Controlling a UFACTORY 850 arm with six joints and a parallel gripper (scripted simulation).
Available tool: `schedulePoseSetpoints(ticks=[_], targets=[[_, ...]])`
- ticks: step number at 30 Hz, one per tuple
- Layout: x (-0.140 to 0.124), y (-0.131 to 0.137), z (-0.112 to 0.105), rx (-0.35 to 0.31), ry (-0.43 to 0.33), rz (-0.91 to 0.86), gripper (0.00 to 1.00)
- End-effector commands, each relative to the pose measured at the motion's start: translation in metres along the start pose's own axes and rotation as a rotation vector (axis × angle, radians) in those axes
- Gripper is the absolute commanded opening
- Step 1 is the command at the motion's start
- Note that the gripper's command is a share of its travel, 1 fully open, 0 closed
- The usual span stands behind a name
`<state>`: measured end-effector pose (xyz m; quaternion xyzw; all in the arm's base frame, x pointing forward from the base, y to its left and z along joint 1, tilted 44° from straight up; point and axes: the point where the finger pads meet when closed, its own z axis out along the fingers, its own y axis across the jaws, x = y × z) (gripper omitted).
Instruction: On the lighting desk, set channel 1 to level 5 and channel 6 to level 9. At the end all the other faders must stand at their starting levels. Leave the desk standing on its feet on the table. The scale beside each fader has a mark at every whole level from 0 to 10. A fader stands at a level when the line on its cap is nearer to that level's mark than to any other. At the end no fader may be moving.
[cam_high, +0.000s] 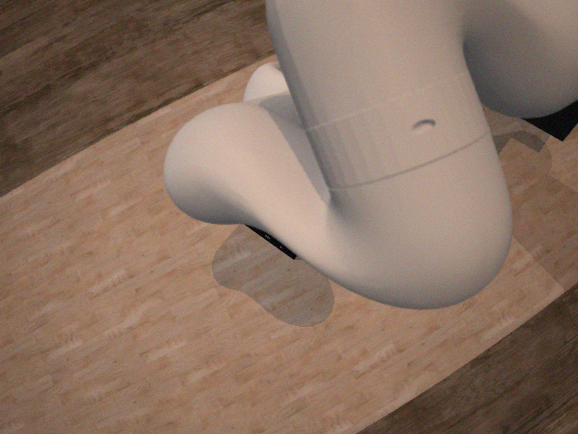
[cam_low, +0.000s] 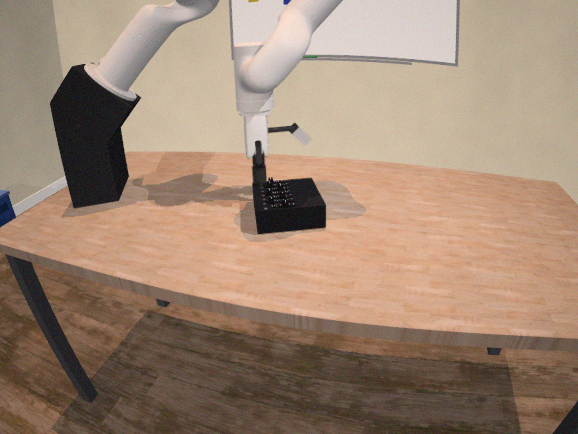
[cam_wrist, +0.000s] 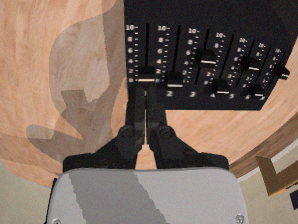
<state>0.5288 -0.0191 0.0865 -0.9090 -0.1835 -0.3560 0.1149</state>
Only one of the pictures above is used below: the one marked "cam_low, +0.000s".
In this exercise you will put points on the black lighting desk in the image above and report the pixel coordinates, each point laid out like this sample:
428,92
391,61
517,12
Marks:
296,204

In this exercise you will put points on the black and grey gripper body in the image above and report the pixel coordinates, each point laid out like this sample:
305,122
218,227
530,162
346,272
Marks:
256,128

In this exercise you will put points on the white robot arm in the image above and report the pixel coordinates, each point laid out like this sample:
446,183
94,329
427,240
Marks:
257,69

